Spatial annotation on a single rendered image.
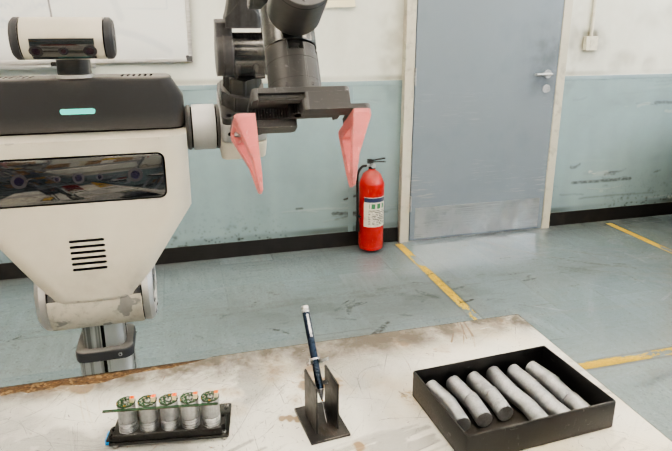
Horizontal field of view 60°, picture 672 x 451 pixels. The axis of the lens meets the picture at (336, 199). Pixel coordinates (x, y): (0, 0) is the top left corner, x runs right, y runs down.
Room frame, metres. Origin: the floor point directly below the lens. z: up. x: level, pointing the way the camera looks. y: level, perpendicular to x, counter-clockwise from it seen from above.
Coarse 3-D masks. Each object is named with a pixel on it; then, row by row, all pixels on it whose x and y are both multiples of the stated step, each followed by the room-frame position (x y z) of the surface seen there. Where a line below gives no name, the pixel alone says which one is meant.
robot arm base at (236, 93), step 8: (224, 80) 1.12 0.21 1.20; (232, 80) 1.10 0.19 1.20; (240, 80) 1.10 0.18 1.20; (248, 80) 1.10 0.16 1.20; (256, 80) 1.11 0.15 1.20; (224, 88) 1.12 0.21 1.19; (232, 88) 1.11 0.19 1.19; (240, 88) 1.10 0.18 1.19; (248, 88) 1.11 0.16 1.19; (224, 96) 1.12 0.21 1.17; (232, 96) 1.11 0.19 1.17; (240, 96) 1.11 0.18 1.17; (248, 96) 1.11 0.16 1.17; (224, 104) 1.13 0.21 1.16; (232, 104) 1.11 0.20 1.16; (240, 104) 1.11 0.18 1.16; (224, 112) 1.11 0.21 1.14; (232, 112) 1.12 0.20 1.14; (240, 112) 1.12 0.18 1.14; (224, 120) 1.10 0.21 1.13
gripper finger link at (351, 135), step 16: (304, 96) 0.60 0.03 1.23; (320, 96) 0.60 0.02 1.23; (336, 96) 0.61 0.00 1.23; (304, 112) 0.60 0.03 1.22; (320, 112) 0.60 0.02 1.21; (336, 112) 0.61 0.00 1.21; (352, 112) 0.60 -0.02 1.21; (368, 112) 0.60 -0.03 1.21; (352, 128) 0.60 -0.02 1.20; (352, 144) 0.60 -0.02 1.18; (352, 160) 0.59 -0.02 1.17; (352, 176) 0.59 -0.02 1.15
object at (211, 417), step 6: (210, 396) 0.69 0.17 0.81; (204, 402) 0.68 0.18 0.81; (210, 402) 0.68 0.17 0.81; (204, 408) 0.69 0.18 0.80; (210, 408) 0.68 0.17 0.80; (216, 408) 0.69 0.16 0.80; (204, 414) 0.69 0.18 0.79; (210, 414) 0.68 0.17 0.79; (216, 414) 0.69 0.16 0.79; (204, 420) 0.69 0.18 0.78; (210, 420) 0.68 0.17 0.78; (216, 420) 0.69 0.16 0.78; (210, 426) 0.68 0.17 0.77
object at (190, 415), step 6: (180, 402) 0.69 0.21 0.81; (198, 402) 0.69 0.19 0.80; (186, 408) 0.68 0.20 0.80; (192, 408) 0.68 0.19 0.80; (198, 408) 0.69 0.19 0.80; (186, 414) 0.68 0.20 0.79; (192, 414) 0.68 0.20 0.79; (198, 414) 0.69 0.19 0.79; (186, 420) 0.68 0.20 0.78; (192, 420) 0.68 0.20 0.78; (198, 420) 0.69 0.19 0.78; (186, 426) 0.68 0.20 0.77; (192, 426) 0.68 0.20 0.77
